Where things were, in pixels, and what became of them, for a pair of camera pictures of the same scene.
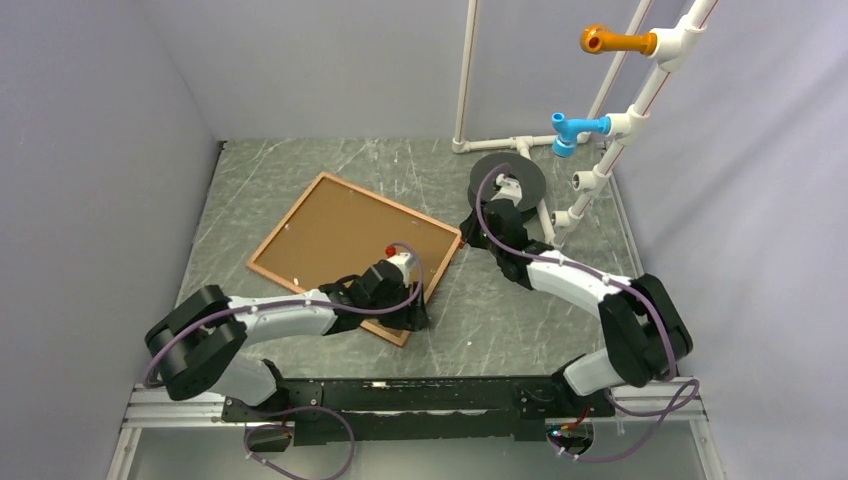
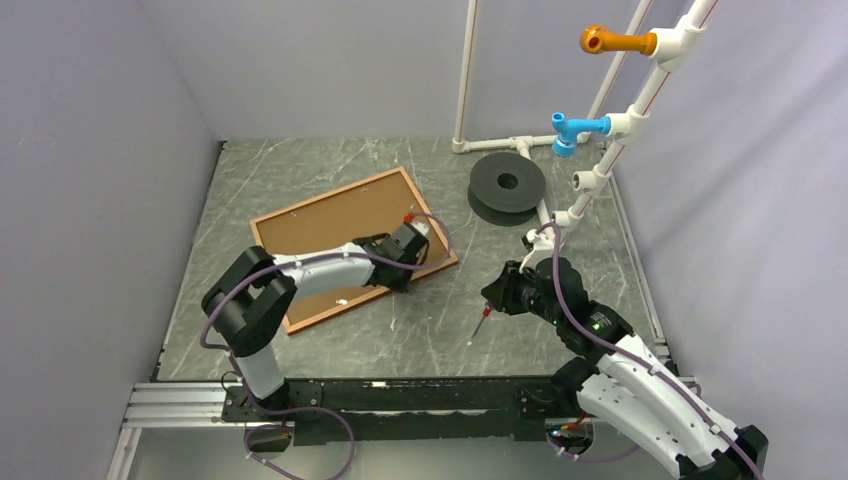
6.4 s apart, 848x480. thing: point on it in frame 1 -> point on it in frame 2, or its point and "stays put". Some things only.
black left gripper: [413, 320] -> [400, 285]
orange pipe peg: [598, 39] stays put
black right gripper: [468, 230] -> [502, 291]
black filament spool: [482, 186] stays put
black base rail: [420, 411] stays put
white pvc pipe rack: [668, 47] stays put
